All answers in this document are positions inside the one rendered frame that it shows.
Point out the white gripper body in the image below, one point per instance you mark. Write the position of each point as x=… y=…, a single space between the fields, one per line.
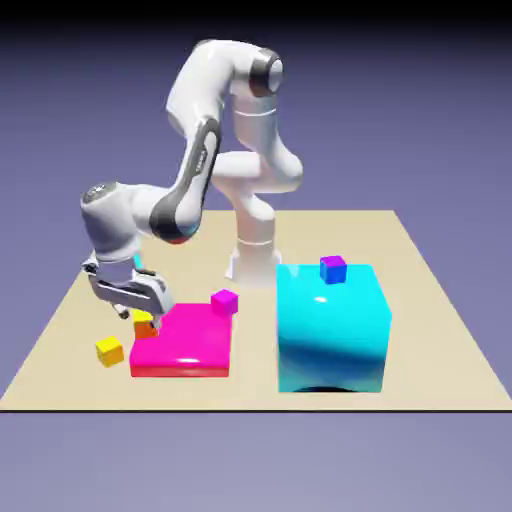
x=132 y=294

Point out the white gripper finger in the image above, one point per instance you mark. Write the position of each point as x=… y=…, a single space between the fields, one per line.
x=155 y=320
x=121 y=310

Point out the small orange cube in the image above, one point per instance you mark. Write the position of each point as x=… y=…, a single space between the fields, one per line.
x=144 y=326

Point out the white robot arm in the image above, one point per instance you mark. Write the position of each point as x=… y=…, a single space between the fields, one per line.
x=192 y=168

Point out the small yellow cube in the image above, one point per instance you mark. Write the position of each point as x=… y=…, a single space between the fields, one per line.
x=109 y=350

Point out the small magenta cube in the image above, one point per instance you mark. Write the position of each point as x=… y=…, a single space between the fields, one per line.
x=224 y=302

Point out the small blue cube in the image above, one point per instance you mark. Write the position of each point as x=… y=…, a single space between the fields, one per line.
x=333 y=269

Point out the large pink box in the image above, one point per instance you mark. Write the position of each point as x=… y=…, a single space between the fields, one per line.
x=188 y=340

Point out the large cyan box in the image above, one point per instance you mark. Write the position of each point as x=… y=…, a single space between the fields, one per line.
x=332 y=326

